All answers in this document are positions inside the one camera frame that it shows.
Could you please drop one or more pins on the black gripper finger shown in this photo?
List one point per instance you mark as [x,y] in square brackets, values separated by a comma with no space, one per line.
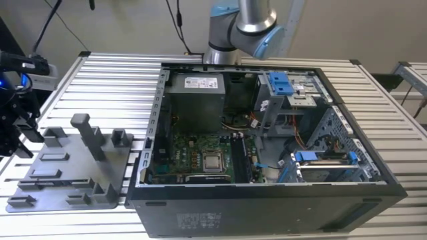
[30,115]
[10,140]

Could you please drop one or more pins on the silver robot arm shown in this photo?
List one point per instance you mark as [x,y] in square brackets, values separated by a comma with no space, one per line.
[254,15]

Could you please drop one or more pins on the black installed RAM stick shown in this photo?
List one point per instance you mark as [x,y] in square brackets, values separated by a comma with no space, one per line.
[238,155]

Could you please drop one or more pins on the grey plastic parts rack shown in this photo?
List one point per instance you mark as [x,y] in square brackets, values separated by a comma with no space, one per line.
[81,172]

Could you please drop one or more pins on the black table corner cap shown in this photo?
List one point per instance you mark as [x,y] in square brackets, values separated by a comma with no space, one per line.
[354,62]
[85,53]

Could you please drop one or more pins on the black hanging tool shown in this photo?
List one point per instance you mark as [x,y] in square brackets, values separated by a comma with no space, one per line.
[91,4]

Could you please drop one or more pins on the green motherboard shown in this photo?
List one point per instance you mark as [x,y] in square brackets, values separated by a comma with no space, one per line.
[187,150]

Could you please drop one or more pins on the grey power supply unit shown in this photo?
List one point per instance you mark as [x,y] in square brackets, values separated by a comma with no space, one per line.
[197,110]

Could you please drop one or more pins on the silver CPU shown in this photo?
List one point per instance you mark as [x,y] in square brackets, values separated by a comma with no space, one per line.
[213,162]

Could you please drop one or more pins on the black graphics card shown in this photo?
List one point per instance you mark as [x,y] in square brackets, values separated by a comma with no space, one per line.
[207,178]

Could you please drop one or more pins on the grey metal drive cage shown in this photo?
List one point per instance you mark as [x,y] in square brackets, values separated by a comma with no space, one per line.
[272,107]

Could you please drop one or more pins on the blue plastic disk carrier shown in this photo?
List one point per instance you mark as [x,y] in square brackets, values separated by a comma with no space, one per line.
[281,82]

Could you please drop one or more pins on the black open PC case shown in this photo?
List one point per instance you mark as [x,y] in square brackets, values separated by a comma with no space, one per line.
[268,215]

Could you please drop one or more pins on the hard disk in blue carrier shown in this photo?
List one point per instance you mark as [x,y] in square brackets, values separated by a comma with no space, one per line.
[308,156]

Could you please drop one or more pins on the black box under side table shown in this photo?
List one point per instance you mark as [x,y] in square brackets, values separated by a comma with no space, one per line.
[388,81]

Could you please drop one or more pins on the aluminium side table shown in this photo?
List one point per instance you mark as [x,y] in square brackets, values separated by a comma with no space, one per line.
[414,75]

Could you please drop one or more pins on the black camera bracket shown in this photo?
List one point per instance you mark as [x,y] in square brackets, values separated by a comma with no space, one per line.
[21,62]

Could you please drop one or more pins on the CPU socket metal frame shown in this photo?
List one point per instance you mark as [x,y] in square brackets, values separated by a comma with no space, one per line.
[214,151]

